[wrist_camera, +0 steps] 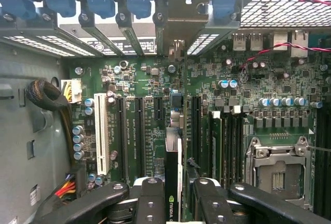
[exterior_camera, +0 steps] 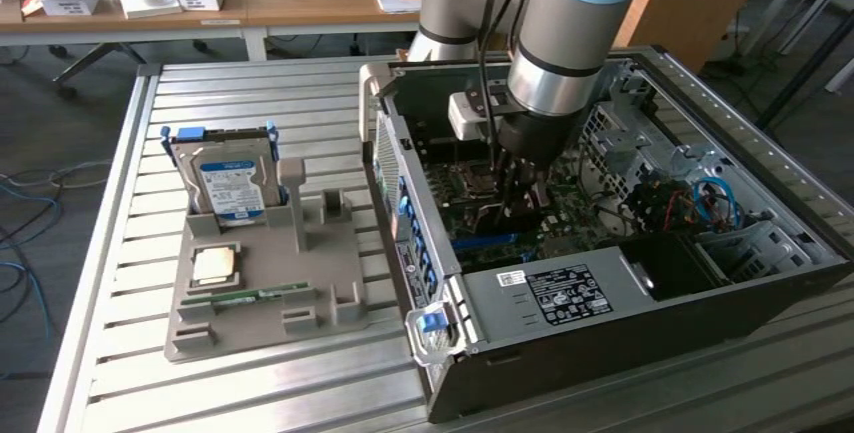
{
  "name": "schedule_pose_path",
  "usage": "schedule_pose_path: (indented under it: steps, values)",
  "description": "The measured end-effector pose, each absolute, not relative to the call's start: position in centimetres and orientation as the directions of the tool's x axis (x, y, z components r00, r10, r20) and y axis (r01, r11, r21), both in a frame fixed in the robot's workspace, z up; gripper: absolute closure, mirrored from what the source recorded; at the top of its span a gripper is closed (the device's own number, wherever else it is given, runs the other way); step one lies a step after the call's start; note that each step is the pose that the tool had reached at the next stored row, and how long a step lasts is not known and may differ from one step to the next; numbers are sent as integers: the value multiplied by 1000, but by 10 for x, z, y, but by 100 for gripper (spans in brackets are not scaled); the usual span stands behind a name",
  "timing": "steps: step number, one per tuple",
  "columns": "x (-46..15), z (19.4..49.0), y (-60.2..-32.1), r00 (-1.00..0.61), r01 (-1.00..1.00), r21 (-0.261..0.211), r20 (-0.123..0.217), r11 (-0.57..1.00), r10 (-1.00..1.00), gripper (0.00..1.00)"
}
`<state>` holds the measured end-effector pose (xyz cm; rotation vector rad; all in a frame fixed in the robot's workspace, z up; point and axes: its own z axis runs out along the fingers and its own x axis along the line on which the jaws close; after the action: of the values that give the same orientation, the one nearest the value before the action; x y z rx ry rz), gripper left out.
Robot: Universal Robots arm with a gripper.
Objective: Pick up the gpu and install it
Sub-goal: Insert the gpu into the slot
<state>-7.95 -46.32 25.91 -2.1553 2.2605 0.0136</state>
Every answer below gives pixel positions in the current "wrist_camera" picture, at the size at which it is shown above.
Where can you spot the short black expansion slot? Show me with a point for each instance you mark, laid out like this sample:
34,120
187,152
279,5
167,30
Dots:
158,108

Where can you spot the black open PC case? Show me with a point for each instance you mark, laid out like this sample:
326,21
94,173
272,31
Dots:
222,28

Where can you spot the thin metal locking lever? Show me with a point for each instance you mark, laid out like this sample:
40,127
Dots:
320,148

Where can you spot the white power connector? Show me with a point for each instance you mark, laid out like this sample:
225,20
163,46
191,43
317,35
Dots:
75,89

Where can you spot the white PCI expansion slot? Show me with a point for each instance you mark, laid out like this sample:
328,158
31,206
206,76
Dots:
101,131

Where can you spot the black RAM slot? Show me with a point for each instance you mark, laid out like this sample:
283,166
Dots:
240,146
226,146
233,146

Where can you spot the green motherboard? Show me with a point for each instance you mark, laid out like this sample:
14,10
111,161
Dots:
144,79

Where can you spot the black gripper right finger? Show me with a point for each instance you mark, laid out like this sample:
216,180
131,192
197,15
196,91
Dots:
209,203

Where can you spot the silver USB port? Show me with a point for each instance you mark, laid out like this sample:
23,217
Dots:
240,41
256,41

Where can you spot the silver rear port block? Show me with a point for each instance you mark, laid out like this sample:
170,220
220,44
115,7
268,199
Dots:
280,41
299,44

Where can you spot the metal CPU socket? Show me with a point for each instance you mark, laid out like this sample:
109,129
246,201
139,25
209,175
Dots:
279,172

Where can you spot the long black expansion slot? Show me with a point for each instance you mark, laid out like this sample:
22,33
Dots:
196,131
121,136
139,136

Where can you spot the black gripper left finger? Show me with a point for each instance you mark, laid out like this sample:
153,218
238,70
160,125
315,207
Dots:
152,203

